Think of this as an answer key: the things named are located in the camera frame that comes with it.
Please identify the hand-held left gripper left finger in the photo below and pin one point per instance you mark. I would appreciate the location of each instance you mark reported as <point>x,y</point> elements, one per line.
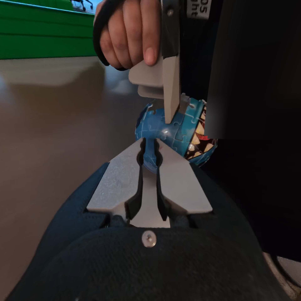
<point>110,185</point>

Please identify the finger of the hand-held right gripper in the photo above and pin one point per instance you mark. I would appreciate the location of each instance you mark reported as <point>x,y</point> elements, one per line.
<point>171,89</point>
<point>147,76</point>

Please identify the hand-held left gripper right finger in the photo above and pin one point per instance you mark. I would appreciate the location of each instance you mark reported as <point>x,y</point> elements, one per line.
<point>181,185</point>

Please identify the grey puzzle piece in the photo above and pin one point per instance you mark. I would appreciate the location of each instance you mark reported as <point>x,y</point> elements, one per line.
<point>185,102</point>

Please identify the blue shark puzzle ball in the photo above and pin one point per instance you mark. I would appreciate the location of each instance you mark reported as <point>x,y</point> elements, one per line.
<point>181,138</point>

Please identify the person's right hand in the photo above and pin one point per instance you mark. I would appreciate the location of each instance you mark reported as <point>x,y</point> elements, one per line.
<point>127,33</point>

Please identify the black office chair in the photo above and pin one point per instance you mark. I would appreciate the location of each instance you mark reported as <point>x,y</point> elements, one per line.
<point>81,4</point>

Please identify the green boxes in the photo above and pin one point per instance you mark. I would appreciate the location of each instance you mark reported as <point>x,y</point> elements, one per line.
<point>42,33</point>

